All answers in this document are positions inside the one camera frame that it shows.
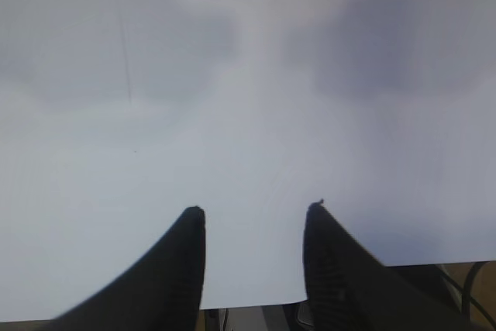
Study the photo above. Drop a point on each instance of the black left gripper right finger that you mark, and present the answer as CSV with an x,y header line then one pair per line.
x,y
348,289

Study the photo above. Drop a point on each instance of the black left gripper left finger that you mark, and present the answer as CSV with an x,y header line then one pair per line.
x,y
161,291

